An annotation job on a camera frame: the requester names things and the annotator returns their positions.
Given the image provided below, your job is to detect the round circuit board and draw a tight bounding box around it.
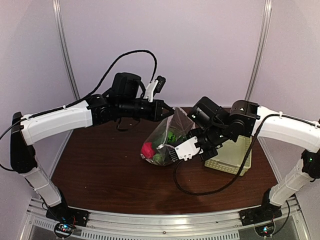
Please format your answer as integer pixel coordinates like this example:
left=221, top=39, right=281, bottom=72
left=53, top=222, right=75, bottom=239
left=254, top=222, right=275, bottom=238

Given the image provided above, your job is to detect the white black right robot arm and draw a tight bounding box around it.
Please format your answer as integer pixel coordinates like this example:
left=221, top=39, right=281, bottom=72
left=188, top=96, right=320, bottom=221

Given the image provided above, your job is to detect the black right camera cable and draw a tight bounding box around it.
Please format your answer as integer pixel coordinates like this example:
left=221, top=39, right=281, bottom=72
left=172, top=113, right=320, bottom=196

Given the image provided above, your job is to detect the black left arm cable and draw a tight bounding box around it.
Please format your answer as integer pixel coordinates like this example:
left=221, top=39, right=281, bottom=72
left=0, top=49, right=159, bottom=171

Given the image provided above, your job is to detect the aluminium post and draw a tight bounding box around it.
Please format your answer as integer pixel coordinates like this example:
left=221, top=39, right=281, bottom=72
left=245, top=0, right=273, bottom=101
left=52, top=0, right=81, bottom=100

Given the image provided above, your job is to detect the clear zip top bag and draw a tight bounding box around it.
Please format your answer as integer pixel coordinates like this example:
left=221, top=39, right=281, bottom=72
left=140, top=107, right=196, bottom=167

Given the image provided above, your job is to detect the left round circuit board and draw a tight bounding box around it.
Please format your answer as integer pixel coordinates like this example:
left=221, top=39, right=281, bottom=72
left=53, top=222, right=75, bottom=239

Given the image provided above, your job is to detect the green striped toy watermelon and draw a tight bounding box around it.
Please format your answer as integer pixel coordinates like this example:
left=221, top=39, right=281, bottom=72
left=167, top=130, right=178, bottom=144

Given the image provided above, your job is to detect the back left aluminium post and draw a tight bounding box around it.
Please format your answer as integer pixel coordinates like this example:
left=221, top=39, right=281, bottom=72
left=52, top=0, right=81, bottom=100

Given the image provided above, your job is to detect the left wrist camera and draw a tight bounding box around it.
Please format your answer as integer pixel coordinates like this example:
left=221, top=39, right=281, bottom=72
left=143, top=75, right=166, bottom=103

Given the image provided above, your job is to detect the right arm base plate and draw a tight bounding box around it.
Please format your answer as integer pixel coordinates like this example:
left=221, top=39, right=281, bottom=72
left=238, top=206, right=283, bottom=226

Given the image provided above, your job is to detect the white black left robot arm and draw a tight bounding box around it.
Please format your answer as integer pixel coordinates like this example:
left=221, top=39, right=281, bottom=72
left=10, top=72, right=174, bottom=222

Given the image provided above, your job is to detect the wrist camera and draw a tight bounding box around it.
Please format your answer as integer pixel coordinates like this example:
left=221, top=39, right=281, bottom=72
left=143, top=75, right=166, bottom=103
left=168, top=136, right=204, bottom=162

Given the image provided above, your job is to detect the right round circuit board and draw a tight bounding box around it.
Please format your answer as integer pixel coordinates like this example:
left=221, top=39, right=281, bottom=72
left=254, top=222, right=275, bottom=238

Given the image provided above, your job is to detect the back right aluminium post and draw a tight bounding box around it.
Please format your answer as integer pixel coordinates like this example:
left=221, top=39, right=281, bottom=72
left=245, top=0, right=273, bottom=101

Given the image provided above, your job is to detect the red toy apple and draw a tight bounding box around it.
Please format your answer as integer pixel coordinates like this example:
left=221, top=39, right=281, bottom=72
left=140, top=142, right=156, bottom=160

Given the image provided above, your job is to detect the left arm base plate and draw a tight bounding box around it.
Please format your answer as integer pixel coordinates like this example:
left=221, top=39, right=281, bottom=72
left=45, top=206, right=89, bottom=227

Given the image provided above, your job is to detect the front aluminium rail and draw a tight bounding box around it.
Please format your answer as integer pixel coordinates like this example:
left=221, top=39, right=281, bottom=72
left=18, top=192, right=311, bottom=240

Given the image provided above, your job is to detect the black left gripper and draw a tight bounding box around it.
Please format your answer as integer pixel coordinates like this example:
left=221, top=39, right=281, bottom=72
left=118, top=98, right=175, bottom=122

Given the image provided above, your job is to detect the dark green toy vegetable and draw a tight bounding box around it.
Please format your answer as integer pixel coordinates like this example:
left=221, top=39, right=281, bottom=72
left=152, top=153, right=168, bottom=166

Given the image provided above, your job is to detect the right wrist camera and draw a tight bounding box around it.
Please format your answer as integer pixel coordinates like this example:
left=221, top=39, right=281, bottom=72
left=168, top=136, right=204, bottom=162

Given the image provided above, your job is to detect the pale green perforated basket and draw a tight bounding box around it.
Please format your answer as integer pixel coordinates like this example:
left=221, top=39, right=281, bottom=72
left=204, top=136, right=252, bottom=175

